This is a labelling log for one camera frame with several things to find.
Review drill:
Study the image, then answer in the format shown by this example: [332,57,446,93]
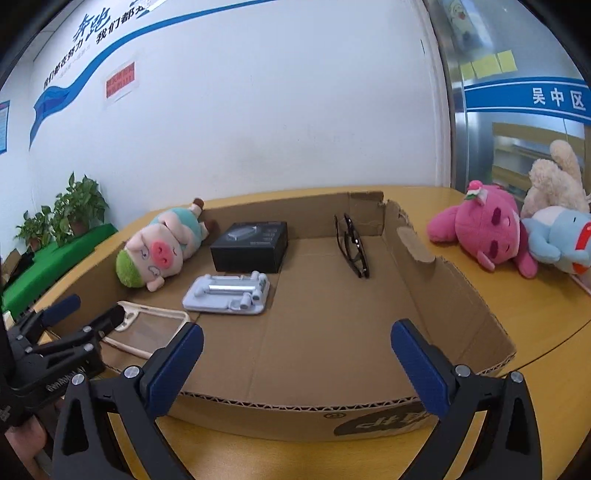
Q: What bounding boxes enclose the green-haired pig plush toy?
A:
[115,198,220,292]

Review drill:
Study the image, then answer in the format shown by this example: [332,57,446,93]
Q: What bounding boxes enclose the glass door with metal frame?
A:
[422,0,591,204]

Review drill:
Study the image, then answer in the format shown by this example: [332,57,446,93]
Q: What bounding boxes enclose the cardboard box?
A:
[34,191,517,443]

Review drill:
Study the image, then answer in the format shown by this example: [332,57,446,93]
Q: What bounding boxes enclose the light blue plush toy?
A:
[522,206,591,278]

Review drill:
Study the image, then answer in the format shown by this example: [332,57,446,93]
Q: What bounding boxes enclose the pink plush toy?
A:
[426,181,539,279]

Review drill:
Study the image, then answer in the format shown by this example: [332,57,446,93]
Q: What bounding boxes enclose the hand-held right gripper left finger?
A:
[52,322,205,480]

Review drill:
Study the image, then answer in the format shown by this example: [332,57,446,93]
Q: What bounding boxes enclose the person's left hand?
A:
[6,410,51,468]

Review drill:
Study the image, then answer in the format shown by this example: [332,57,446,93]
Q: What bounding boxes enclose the blue door sign strip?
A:
[464,80,591,123]

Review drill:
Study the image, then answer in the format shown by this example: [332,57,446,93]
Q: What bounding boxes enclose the clear phone case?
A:
[100,301,191,358]

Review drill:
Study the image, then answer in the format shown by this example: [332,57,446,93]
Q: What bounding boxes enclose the large potted green plant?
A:
[50,172,110,243]

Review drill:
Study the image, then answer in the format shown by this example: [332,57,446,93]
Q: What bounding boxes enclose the small potted green plant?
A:
[14,206,56,252]

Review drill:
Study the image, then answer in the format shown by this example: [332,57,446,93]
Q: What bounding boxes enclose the white packaged phone stand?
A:
[181,271,271,316]

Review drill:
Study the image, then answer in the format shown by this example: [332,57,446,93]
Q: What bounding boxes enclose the green cloth bench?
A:
[0,224,120,315]

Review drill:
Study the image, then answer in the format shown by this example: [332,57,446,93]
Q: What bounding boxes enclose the black glasses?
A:
[335,213,370,279]

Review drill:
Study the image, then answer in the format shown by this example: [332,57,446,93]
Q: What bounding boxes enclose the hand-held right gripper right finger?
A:
[390,318,543,480]

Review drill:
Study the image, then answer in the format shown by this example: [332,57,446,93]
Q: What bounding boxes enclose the blue wave wall decal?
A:
[28,0,296,151]

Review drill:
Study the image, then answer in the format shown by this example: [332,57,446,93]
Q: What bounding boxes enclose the red wall sign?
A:
[102,61,138,101]

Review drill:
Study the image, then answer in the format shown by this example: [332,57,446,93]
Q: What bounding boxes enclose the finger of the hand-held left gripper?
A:
[27,305,126,366]
[13,294,82,343]

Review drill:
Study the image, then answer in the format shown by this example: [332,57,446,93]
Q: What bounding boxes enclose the black charger box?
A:
[210,222,289,273]

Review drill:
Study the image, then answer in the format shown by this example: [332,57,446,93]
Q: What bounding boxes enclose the blue wall poster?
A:
[0,100,11,155]

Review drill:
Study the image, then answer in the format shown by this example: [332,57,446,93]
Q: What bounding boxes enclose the cartoon door sticker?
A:
[445,0,485,47]

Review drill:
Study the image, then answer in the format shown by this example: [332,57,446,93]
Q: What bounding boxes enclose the cream plush toy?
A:
[521,140,591,217]

